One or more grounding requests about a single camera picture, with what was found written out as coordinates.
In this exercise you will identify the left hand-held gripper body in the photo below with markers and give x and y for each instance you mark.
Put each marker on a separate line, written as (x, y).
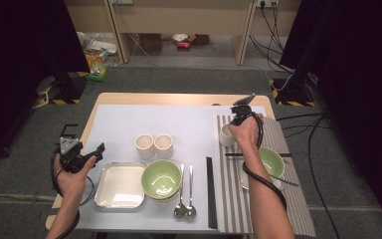
(71, 157)

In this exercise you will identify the dark table grommet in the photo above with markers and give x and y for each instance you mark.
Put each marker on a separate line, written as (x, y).
(216, 104)

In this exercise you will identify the green bowl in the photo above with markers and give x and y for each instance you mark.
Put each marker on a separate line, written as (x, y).
(165, 200)
(161, 179)
(273, 162)

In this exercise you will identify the clear plastic bag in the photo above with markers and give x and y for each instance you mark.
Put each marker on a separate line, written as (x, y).
(101, 45)

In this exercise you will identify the white wall socket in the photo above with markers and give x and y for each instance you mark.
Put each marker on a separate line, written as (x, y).
(267, 3)

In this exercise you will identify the small open cardboard box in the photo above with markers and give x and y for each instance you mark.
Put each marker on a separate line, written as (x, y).
(199, 39)

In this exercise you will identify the cream ceramic cup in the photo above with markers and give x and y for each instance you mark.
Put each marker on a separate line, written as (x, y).
(163, 145)
(226, 137)
(144, 146)

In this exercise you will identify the white crumpled wrapper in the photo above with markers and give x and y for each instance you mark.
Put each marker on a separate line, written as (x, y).
(179, 37)

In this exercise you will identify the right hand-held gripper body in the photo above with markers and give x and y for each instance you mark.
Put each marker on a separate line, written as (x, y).
(242, 113)

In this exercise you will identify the green packet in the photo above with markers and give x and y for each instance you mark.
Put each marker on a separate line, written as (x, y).
(97, 74)

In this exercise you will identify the pale lilac table mat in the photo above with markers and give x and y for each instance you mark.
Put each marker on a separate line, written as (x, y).
(152, 122)

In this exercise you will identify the orange packet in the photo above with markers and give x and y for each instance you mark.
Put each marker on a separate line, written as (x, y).
(94, 59)

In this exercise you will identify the brown cardboard box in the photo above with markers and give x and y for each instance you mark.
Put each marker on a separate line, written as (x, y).
(150, 42)

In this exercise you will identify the grey white striped placemat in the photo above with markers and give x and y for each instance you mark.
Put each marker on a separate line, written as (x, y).
(298, 212)

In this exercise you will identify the person's left hand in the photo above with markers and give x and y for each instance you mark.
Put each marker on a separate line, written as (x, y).
(71, 182)

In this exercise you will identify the black stand base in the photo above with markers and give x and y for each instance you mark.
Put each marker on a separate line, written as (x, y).
(293, 91)
(66, 88)

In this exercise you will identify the red box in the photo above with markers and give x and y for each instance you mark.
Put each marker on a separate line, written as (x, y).
(183, 46)

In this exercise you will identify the white square plate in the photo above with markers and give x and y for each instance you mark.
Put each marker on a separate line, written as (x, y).
(121, 186)
(243, 181)

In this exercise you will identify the person's right hand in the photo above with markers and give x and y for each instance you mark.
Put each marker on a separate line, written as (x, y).
(247, 134)

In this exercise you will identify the metal spoon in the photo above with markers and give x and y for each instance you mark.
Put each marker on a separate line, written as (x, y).
(180, 209)
(286, 182)
(190, 207)

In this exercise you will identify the beige wooden desk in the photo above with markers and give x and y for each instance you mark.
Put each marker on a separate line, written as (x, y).
(179, 16)

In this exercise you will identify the black curtain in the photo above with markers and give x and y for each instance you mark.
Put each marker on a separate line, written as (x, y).
(361, 66)
(16, 53)

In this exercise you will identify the bundle of black chopsticks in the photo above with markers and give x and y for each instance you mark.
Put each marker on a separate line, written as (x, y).
(211, 192)

